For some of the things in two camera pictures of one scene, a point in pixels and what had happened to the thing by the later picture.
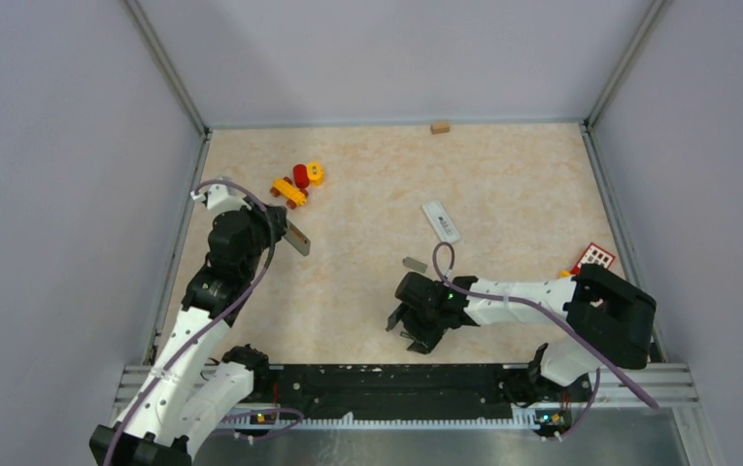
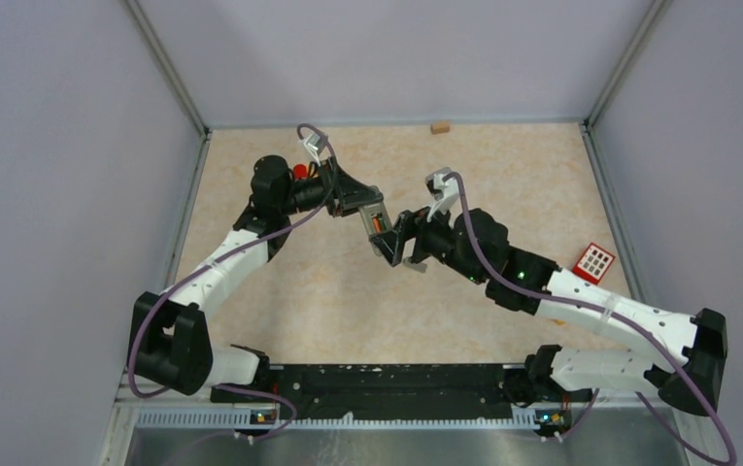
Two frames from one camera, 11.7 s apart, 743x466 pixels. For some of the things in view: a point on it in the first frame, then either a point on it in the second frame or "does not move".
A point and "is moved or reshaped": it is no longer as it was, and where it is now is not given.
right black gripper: [407, 315] to [391, 244]
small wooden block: [439, 128] does not move
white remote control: [441, 222] is moved or reshaped
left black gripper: [273, 218] to [343, 192]
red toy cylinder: [301, 176] does not move
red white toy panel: [593, 254] does not move
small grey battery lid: [415, 264] does not move
